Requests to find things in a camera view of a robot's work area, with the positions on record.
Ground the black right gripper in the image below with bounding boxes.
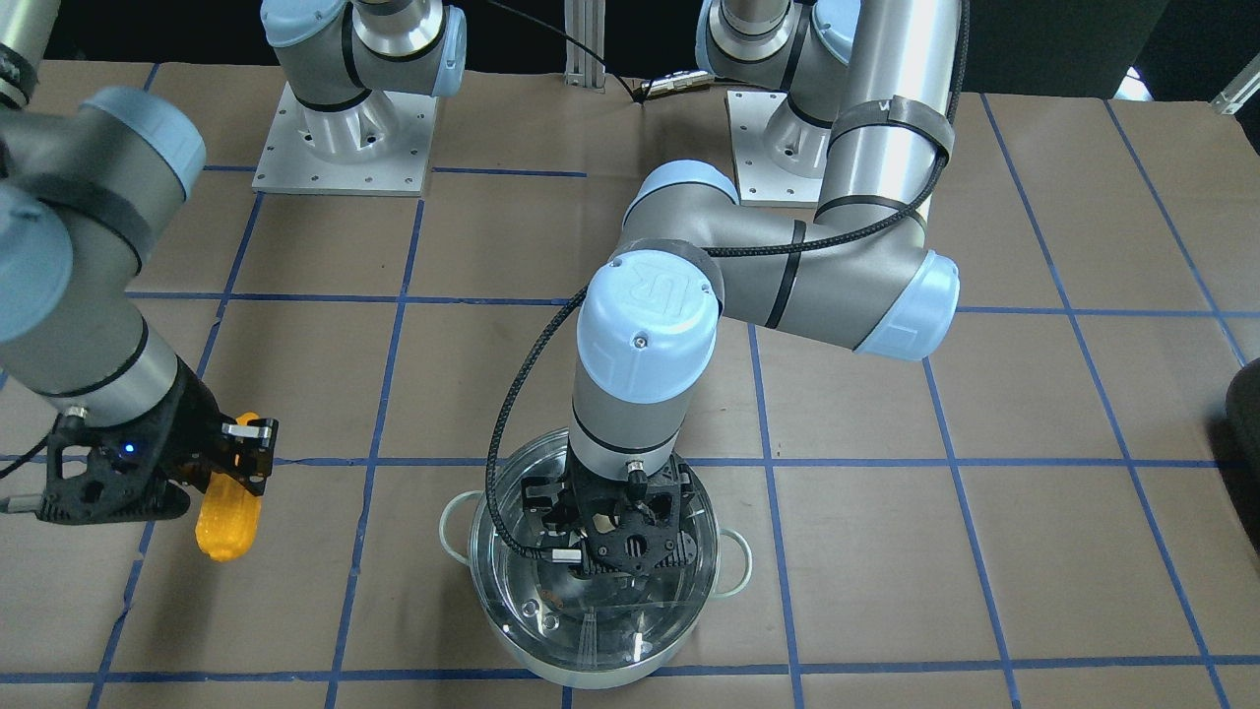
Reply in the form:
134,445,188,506
37,360,280,525

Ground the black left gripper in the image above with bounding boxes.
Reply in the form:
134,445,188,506
519,455,698,576

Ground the yellow corn cob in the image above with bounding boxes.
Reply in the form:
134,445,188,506
195,472,262,562

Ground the glass pot lid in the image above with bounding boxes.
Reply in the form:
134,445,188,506
469,426,718,646

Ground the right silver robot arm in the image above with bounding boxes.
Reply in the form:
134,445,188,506
1,1,278,528

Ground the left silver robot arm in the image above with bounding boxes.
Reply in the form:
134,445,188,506
484,1,971,576

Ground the pale green electric pot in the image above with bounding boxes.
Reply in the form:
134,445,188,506
438,424,753,688

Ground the brown paper table cover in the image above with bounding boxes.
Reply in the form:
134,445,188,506
3,60,1257,708

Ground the dark rice cooker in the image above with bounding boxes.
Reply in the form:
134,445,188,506
1225,358,1259,479

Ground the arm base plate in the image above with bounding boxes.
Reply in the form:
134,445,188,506
252,87,438,196
725,89,832,208

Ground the aluminium frame post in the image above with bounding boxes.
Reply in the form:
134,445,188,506
563,0,606,93

